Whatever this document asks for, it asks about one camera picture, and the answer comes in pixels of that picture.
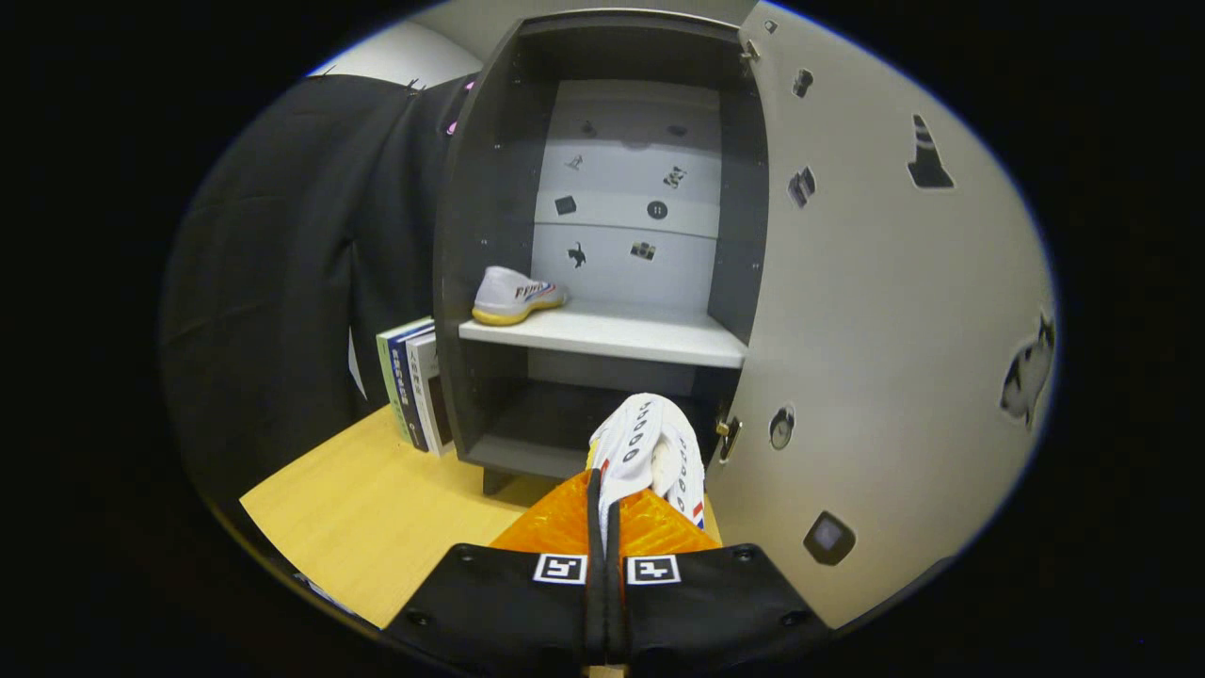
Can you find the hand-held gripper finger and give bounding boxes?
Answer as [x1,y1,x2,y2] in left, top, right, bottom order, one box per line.
[607,485,834,678]
[381,469,608,678]

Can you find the white striped shoe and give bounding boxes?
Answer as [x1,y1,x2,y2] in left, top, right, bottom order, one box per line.
[586,393,707,552]
[471,266,568,327]

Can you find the beige shoe cabinet door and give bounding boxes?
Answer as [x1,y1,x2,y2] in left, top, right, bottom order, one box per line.
[706,0,1057,630]

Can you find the dark grey shoe cabinet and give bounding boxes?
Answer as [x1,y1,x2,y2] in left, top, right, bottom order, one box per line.
[431,9,771,497]

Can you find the white cabinet shelf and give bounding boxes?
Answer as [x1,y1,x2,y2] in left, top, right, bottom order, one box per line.
[458,301,747,370]

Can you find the white book with dark cover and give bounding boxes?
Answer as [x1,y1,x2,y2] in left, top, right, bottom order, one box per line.
[405,331,455,458]

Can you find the dark blue book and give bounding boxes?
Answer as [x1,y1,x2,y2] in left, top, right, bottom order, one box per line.
[388,325,436,451]

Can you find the black backdrop cloth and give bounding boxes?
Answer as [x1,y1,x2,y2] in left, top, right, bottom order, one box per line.
[158,73,476,528]

